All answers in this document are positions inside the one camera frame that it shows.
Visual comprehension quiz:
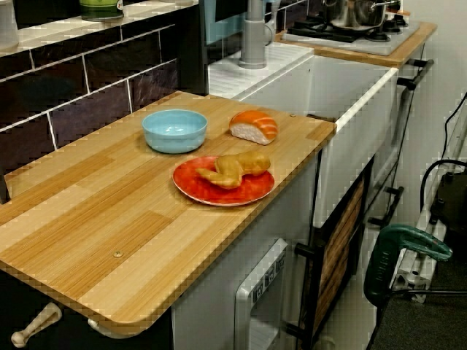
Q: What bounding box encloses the thick black cable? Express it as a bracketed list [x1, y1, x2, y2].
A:
[419, 159, 467, 216]

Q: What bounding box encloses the white toy sink unit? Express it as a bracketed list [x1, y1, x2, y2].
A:
[207, 42, 401, 229]

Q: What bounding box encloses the white curved handle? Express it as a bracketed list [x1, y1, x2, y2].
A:
[87, 317, 147, 338]

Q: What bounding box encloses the white plastic cup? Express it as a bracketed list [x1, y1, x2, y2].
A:
[0, 0, 20, 52]

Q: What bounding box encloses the brown toy chicken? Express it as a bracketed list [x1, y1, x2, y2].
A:
[195, 151, 271, 190]

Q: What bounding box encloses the grey toy stove top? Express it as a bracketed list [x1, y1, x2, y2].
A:
[280, 14, 426, 56]

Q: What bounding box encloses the grey toy faucet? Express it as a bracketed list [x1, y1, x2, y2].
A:
[238, 0, 274, 70]

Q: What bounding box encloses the cream bar handle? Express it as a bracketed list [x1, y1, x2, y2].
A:
[10, 303, 62, 348]

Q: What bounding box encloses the green can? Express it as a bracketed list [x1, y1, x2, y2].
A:
[79, 0, 125, 22]

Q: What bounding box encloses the thin black cable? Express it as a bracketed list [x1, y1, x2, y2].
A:
[442, 91, 467, 161]

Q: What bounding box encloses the salmon sushi toy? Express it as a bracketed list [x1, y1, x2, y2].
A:
[228, 109, 279, 146]

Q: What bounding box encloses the black framed oven door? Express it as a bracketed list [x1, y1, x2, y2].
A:
[294, 155, 377, 350]

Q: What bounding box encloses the dark shelf upright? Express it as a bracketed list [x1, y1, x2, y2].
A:
[174, 0, 209, 96]
[0, 171, 12, 205]

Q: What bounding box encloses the white kitchen cabinet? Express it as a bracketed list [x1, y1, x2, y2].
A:
[171, 145, 318, 350]

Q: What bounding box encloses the black power box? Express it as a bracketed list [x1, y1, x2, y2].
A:
[429, 171, 467, 223]

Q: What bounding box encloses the light blue bowl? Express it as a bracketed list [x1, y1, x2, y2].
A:
[142, 109, 209, 154]

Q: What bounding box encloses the green power drill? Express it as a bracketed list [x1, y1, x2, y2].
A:
[363, 223, 453, 303]

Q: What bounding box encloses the black bar handle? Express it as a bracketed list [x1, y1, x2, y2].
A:
[396, 58, 435, 91]
[368, 186, 405, 227]

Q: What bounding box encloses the red plate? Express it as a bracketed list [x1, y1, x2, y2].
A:
[171, 155, 276, 207]

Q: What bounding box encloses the shiny metal pot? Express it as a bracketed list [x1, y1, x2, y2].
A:
[323, 0, 397, 31]

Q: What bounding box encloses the aluminium extrusion rail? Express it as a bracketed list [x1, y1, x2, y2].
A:
[392, 120, 467, 303]

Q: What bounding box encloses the grey dispenser panel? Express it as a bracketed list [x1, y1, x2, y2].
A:
[234, 238, 289, 350]

